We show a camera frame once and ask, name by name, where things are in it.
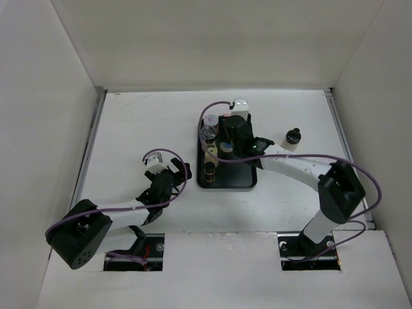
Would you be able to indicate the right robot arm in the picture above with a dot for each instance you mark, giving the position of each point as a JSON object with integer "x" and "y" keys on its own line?
{"x": 336, "y": 183}

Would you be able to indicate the black cap white spice bottle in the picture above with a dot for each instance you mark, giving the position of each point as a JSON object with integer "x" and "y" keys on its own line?
{"x": 291, "y": 140}

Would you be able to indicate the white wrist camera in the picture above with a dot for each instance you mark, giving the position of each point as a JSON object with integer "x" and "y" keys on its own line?
{"x": 240, "y": 108}
{"x": 154, "y": 163}

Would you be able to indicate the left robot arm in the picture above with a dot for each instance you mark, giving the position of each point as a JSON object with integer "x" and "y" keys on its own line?
{"x": 87, "y": 229}

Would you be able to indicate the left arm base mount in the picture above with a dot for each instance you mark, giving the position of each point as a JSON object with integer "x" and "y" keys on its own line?
{"x": 135, "y": 251}

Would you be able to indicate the left aluminium table rail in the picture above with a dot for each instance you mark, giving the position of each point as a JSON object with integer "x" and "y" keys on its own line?
{"x": 88, "y": 148}

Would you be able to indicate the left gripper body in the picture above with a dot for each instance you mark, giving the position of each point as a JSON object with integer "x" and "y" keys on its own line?
{"x": 179, "y": 176}

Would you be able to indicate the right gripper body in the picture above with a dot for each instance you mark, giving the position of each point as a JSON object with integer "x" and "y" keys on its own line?
{"x": 224, "y": 136}

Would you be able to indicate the right aluminium table rail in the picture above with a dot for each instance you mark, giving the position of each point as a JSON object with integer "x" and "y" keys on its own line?
{"x": 347, "y": 153}

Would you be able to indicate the clear cap salt grinder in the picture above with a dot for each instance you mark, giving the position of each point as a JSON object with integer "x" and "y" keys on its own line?
{"x": 207, "y": 135}

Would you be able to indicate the black rectangular tray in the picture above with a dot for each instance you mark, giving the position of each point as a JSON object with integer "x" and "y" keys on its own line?
{"x": 227, "y": 176}

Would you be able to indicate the blue label grey cap jar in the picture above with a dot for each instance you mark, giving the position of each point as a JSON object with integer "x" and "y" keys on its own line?
{"x": 226, "y": 148}

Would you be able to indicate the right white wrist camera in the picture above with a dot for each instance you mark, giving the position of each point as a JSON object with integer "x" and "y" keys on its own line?
{"x": 240, "y": 108}

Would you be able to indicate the aluminium table rail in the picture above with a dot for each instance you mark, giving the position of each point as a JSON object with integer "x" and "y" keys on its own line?
{"x": 347, "y": 153}
{"x": 88, "y": 148}

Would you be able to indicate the yellow cap spice shaker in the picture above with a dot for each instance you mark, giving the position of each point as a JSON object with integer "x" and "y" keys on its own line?
{"x": 211, "y": 154}

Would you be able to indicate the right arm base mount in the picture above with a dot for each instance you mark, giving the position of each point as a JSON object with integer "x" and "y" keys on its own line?
{"x": 298, "y": 253}

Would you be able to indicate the small dark pepper bottle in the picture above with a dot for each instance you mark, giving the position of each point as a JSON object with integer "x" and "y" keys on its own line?
{"x": 209, "y": 169}

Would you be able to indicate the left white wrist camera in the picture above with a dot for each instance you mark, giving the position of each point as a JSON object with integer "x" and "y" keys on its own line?
{"x": 154, "y": 163}

